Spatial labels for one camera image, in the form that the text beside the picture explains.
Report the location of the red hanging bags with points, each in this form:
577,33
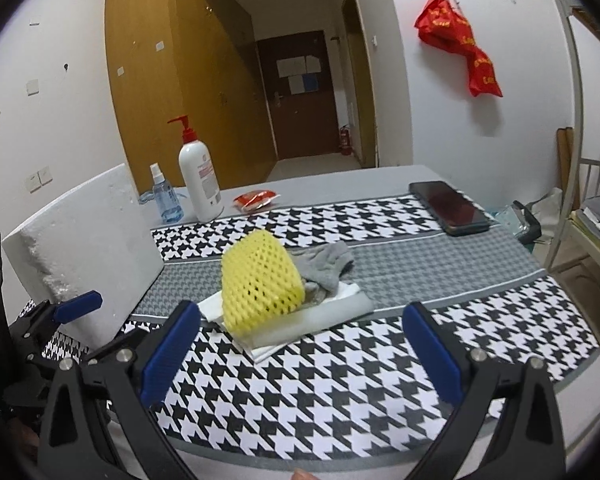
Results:
443,26

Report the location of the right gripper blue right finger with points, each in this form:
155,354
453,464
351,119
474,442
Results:
527,442

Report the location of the dark brown entrance door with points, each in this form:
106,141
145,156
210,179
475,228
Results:
301,99

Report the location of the red snack packet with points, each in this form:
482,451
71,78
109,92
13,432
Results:
254,200

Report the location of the white styrofoam box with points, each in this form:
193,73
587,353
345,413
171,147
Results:
93,237

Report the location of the blue spray bottle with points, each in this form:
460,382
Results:
169,206

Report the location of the houndstooth table mat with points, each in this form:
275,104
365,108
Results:
355,391

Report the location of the black smartphone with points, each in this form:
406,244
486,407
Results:
455,213

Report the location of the wooden wardrobe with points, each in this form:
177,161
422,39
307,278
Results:
193,58

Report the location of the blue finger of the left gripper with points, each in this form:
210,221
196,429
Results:
70,310

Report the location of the wooden sticks against wall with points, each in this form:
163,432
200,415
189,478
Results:
564,138

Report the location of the yellow foam fruit net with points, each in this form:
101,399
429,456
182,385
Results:
259,282

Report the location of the white towel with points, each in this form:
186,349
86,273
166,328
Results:
348,304

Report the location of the metal bunk bed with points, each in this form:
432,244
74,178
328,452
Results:
583,180

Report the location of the red fire extinguisher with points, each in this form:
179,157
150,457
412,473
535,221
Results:
345,141

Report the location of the white pump lotion bottle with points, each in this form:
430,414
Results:
198,174

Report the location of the white wall switches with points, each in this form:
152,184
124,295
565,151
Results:
36,181

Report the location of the grey sock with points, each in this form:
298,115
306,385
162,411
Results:
320,268

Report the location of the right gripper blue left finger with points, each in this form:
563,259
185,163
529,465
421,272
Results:
85,450

